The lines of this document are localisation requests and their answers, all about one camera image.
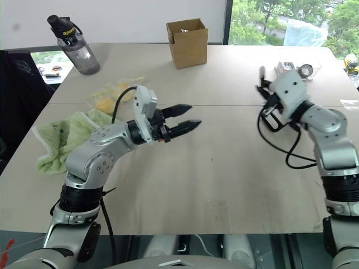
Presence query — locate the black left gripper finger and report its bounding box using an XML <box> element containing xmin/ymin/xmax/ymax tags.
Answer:
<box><xmin>168</xmin><ymin>119</ymin><xmax>203</xmax><ymax>139</ymax></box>
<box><xmin>162</xmin><ymin>104</ymin><xmax>194</xmax><ymax>119</ymax></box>

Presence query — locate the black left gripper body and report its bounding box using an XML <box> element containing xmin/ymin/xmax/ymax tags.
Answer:
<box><xmin>145</xmin><ymin>108</ymin><xmax>172</xmax><ymax>143</ymax></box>

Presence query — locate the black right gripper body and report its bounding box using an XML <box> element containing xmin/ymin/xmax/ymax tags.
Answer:
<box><xmin>261</xmin><ymin>94</ymin><xmax>290</xmax><ymax>132</ymax></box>

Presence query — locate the grey tape roll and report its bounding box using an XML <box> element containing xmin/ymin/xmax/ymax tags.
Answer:
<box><xmin>299</xmin><ymin>64</ymin><xmax>314</xmax><ymax>78</ymax></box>

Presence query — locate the clear plastic box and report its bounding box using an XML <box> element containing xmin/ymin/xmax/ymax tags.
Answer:
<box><xmin>275</xmin><ymin>59</ymin><xmax>323</xmax><ymax>82</ymax></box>

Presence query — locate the pale blue plastic bag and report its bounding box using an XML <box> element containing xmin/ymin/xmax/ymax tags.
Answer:
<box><xmin>284</xmin><ymin>18</ymin><xmax>329</xmax><ymax>48</ymax></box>

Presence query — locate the clear bag with yellow items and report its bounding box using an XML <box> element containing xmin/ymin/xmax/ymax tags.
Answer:
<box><xmin>85</xmin><ymin>75</ymin><xmax>147</xmax><ymax>116</ymax></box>

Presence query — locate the open brown cardboard box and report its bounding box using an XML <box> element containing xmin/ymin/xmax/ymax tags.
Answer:
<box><xmin>165</xmin><ymin>17</ymin><xmax>210</xmax><ymax>70</ymax></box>

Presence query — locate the yellow and black object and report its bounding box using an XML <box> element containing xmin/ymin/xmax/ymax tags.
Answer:
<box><xmin>343</xmin><ymin>53</ymin><xmax>359</xmax><ymax>76</ymax></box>

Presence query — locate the light green towel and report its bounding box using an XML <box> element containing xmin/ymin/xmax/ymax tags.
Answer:
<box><xmin>31</xmin><ymin>108</ymin><xmax>113</xmax><ymax>177</ymax></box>

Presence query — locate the grey sports water bottle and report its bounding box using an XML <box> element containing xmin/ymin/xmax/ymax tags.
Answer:
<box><xmin>47</xmin><ymin>15</ymin><xmax>101</xmax><ymax>76</ymax></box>

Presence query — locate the grey rounded shape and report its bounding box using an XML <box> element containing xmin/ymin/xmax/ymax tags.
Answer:
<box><xmin>223</xmin><ymin>234</ymin><xmax>257</xmax><ymax>269</ymax></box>
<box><xmin>144</xmin><ymin>234</ymin><xmax>183</xmax><ymax>266</ymax></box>

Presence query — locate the silver robot torso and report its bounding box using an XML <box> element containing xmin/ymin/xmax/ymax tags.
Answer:
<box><xmin>106</xmin><ymin>253</ymin><xmax>225</xmax><ymax>269</ymax></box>

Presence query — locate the black mesh chair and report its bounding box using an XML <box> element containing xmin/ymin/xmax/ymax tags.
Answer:
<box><xmin>0</xmin><ymin>49</ymin><xmax>60</xmax><ymax>176</ymax></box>

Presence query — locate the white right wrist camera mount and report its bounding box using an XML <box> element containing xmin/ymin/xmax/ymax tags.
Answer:
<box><xmin>270</xmin><ymin>69</ymin><xmax>310</xmax><ymax>126</ymax></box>

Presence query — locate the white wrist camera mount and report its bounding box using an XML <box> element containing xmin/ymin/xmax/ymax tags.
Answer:
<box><xmin>132</xmin><ymin>85</ymin><xmax>159</xmax><ymax>145</ymax></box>
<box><xmin>270</xmin><ymin>69</ymin><xmax>310</xmax><ymax>126</ymax></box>

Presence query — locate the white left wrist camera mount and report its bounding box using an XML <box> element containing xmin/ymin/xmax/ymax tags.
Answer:
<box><xmin>132</xmin><ymin>85</ymin><xmax>159</xmax><ymax>145</ymax></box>

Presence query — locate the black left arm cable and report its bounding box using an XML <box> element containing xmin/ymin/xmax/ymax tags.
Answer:
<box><xmin>99</xmin><ymin>85</ymin><xmax>140</xmax><ymax>269</ymax></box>

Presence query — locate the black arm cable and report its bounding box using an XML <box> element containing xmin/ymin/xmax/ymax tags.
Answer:
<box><xmin>257</xmin><ymin>108</ymin><xmax>319</xmax><ymax>170</ymax></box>
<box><xmin>99</xmin><ymin>85</ymin><xmax>140</xmax><ymax>269</ymax></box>

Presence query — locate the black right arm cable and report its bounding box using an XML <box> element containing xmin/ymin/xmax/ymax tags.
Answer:
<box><xmin>257</xmin><ymin>108</ymin><xmax>319</xmax><ymax>170</ymax></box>

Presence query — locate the thin white cable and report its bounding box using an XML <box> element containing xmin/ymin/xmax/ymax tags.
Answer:
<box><xmin>192</xmin><ymin>233</ymin><xmax>209</xmax><ymax>253</ymax></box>

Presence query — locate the red string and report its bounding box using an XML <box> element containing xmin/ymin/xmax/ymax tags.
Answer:
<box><xmin>0</xmin><ymin>238</ymin><xmax>15</xmax><ymax>260</ymax></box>

